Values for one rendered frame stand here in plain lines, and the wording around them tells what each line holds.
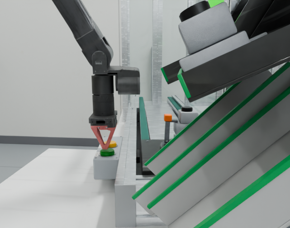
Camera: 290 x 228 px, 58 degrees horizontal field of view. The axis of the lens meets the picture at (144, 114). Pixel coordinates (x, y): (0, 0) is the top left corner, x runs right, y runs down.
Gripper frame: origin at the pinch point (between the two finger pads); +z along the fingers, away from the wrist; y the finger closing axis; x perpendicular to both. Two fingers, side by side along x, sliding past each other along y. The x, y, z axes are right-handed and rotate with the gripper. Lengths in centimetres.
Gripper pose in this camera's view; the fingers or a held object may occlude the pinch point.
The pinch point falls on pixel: (105, 146)
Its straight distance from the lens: 74.1
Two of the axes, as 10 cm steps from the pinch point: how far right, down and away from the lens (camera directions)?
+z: 0.0, 9.8, 2.1
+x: -10.0, 0.1, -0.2
